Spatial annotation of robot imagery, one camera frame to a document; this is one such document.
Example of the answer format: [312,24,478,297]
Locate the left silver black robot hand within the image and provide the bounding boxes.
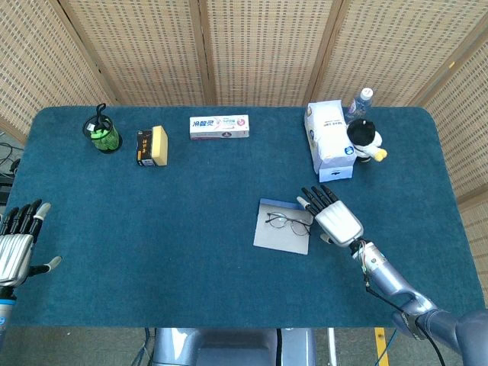
[0,199,63,287]

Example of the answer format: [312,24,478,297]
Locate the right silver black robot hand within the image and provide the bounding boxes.
[296,185,364,248]

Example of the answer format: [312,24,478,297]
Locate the black-framed eyeglasses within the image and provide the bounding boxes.
[265,211,313,237]

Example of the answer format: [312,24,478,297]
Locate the blue glasses case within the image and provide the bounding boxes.
[252,197,314,255]

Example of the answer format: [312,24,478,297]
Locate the white toothpaste box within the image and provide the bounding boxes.
[189,114,251,140]

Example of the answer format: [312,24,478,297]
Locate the small black box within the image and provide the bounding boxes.
[136,129,156,168]

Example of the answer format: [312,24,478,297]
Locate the black floor equipment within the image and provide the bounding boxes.
[0,173,14,207]

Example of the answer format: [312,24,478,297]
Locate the white tissue pack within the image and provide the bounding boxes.
[303,99,359,183]

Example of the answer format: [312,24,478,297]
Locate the black white plush toy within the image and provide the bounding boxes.
[345,118,389,164]

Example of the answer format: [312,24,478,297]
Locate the clear water bottle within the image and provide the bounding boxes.
[345,87,377,125]

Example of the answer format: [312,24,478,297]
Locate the white table leg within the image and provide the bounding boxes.
[326,327,339,366]

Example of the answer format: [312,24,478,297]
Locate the blue carpet table cover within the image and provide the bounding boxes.
[0,105,485,329]

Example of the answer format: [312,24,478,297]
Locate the blue-grey robot torso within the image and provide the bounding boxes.
[152,327,317,366]

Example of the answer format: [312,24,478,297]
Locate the yellow sponge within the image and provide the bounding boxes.
[150,125,169,167]

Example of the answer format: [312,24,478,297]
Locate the woven bamboo folding screen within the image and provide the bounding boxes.
[0,0,488,275]

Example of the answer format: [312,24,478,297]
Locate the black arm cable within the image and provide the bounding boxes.
[364,280,447,366]

